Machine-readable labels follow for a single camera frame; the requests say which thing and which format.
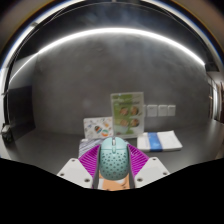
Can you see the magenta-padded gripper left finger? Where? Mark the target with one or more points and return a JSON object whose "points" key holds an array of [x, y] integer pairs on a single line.
{"points": [[73, 172]]}

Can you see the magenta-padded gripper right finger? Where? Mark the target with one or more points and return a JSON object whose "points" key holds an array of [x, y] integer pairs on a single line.
{"points": [[151, 171]]}

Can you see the mint green computer mouse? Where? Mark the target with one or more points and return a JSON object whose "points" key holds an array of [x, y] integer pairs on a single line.
{"points": [[114, 160]]}

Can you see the grey striped book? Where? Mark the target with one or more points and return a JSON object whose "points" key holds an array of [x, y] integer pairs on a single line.
{"points": [[87, 146]]}

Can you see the white book with blue band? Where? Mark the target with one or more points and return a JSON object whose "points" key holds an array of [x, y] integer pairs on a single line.
{"points": [[160, 141]]}

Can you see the white ceiling light strip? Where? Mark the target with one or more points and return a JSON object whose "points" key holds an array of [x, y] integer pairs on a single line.
{"points": [[116, 30]]}

